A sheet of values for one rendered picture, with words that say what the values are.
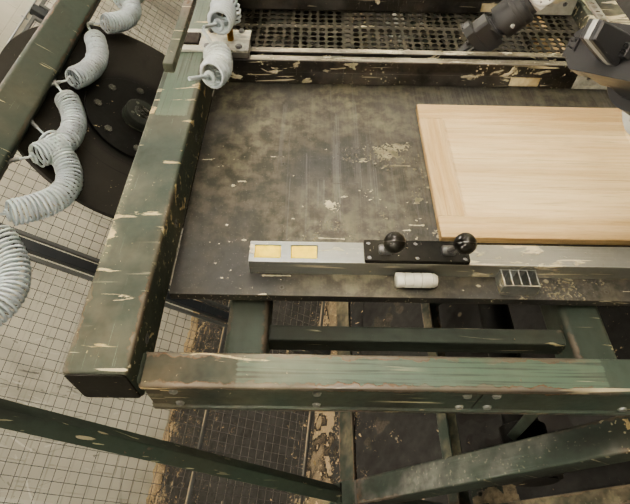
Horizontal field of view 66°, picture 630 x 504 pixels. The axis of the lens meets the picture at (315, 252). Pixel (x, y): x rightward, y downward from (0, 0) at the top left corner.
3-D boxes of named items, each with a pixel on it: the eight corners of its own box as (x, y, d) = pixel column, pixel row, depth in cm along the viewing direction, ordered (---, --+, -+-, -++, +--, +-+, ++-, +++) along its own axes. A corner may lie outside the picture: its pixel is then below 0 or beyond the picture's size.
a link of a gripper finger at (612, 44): (599, 12, 48) (626, 35, 52) (582, 45, 49) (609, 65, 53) (614, 13, 47) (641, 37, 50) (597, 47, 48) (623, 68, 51)
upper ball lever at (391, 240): (394, 260, 93) (408, 252, 80) (374, 260, 93) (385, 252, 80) (394, 241, 93) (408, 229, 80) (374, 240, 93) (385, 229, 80)
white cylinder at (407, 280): (394, 290, 93) (436, 291, 93) (397, 282, 90) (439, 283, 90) (393, 277, 94) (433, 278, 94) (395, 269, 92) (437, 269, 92)
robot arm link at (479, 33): (481, 49, 137) (521, 20, 131) (488, 69, 132) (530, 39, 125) (457, 18, 130) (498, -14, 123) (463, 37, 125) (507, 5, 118)
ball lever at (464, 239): (456, 261, 93) (480, 253, 80) (436, 261, 93) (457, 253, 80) (456, 242, 94) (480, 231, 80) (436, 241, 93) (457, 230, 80)
